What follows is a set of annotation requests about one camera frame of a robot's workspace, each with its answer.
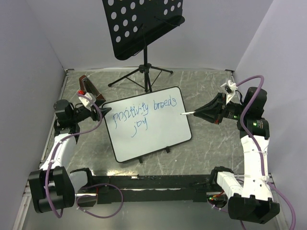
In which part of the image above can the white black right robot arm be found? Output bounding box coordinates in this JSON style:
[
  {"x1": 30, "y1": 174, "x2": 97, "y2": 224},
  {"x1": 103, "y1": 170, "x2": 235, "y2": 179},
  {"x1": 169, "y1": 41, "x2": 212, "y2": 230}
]
[{"x1": 193, "y1": 87, "x2": 280, "y2": 224}]

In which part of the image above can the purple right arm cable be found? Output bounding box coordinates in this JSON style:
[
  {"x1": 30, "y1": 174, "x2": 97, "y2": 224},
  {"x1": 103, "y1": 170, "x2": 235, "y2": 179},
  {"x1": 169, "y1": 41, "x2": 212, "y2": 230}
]
[{"x1": 208, "y1": 75, "x2": 297, "y2": 230}]

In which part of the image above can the aluminium frame rail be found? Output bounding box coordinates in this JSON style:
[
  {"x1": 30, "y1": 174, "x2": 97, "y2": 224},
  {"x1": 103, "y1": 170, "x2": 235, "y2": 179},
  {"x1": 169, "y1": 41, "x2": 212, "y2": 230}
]
[{"x1": 13, "y1": 69, "x2": 70, "y2": 230}]

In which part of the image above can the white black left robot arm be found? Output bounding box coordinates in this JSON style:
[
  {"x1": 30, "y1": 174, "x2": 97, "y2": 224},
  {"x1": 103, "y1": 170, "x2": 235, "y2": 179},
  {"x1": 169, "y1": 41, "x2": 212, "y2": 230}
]
[{"x1": 28, "y1": 97, "x2": 111, "y2": 218}]

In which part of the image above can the black whiteboard easel stand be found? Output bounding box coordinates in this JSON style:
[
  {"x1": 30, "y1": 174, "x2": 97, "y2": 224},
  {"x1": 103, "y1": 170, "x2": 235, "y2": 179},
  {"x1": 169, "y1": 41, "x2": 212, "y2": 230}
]
[{"x1": 137, "y1": 146, "x2": 170, "y2": 164}]

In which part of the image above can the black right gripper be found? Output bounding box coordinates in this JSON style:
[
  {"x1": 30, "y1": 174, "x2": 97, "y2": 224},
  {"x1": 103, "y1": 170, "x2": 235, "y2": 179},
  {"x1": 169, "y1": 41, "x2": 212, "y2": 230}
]
[{"x1": 193, "y1": 92, "x2": 248, "y2": 124}]

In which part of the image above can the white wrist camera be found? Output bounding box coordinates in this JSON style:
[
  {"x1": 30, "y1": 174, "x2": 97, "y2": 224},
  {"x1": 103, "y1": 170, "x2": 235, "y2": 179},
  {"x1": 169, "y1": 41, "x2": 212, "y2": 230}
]
[
  {"x1": 221, "y1": 80, "x2": 238, "y2": 105},
  {"x1": 77, "y1": 90, "x2": 96, "y2": 111}
]

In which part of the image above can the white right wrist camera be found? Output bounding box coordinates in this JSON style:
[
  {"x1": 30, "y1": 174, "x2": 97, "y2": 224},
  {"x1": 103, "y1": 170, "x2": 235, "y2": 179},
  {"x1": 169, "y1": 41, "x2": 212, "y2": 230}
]
[{"x1": 221, "y1": 80, "x2": 238, "y2": 105}]

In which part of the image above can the blue capped whiteboard marker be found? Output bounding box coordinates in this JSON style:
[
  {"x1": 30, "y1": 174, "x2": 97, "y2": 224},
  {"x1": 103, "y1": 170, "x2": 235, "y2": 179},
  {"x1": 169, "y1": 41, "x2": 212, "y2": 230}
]
[{"x1": 181, "y1": 111, "x2": 195, "y2": 115}]

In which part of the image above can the white rectangular whiteboard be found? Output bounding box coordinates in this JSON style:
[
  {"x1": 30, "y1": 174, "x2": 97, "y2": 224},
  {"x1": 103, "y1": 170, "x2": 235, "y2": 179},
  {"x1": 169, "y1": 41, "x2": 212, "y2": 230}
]
[{"x1": 104, "y1": 87, "x2": 192, "y2": 163}]

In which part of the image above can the brown wooden metronome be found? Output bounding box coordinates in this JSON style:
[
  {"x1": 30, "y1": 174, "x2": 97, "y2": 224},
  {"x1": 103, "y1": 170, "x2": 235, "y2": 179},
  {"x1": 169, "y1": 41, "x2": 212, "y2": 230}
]
[{"x1": 79, "y1": 75, "x2": 106, "y2": 106}]

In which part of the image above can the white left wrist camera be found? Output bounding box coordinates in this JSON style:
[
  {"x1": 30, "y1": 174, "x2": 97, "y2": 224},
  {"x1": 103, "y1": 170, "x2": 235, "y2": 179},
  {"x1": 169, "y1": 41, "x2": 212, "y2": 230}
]
[{"x1": 77, "y1": 90, "x2": 96, "y2": 111}]

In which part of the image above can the black perforated music stand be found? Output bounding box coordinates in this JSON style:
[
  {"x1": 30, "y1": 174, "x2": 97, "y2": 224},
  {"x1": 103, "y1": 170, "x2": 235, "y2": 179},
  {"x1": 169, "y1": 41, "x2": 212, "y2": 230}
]
[{"x1": 102, "y1": 0, "x2": 185, "y2": 92}]

